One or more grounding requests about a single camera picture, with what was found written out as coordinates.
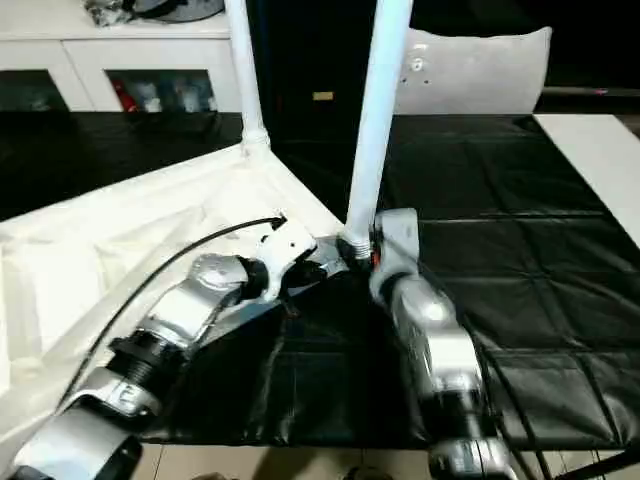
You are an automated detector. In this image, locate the grey pillow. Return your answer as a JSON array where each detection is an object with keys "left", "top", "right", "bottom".
[{"left": 394, "top": 25, "right": 554, "bottom": 115}]

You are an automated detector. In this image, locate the black mat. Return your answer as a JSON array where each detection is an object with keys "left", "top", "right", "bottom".
[{"left": 0, "top": 110, "right": 640, "bottom": 449}]

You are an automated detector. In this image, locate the white plastic table top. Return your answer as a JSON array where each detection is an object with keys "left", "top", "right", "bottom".
[{"left": 0, "top": 142, "right": 374, "bottom": 416}]

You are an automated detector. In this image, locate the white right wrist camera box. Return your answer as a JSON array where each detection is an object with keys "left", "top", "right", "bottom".
[{"left": 372, "top": 207, "right": 421, "bottom": 281}]

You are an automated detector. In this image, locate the white flat board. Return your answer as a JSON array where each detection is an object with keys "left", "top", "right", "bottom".
[{"left": 532, "top": 113, "right": 640, "bottom": 261}]

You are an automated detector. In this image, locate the white glass-door cabinet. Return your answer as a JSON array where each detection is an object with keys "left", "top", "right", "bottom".
[{"left": 0, "top": 9, "right": 246, "bottom": 114}]

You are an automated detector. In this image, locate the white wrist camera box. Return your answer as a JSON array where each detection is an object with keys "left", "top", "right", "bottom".
[
  {"left": 372, "top": 207, "right": 421, "bottom": 281},
  {"left": 249, "top": 219, "right": 319, "bottom": 304}
]

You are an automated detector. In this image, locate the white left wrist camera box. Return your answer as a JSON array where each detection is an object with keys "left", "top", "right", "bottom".
[{"left": 249, "top": 219, "right": 319, "bottom": 304}]

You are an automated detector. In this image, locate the white plastic table leg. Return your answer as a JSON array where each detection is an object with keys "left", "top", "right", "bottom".
[
  {"left": 344, "top": 0, "right": 415, "bottom": 261},
  {"left": 227, "top": 0, "right": 272, "bottom": 151}
]

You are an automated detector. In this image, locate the black case with gold label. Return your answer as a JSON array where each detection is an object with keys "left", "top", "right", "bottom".
[{"left": 254, "top": 0, "right": 381, "bottom": 131}]

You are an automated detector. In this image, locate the black metal table frame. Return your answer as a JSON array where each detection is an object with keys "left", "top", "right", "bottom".
[{"left": 569, "top": 449, "right": 640, "bottom": 480}]

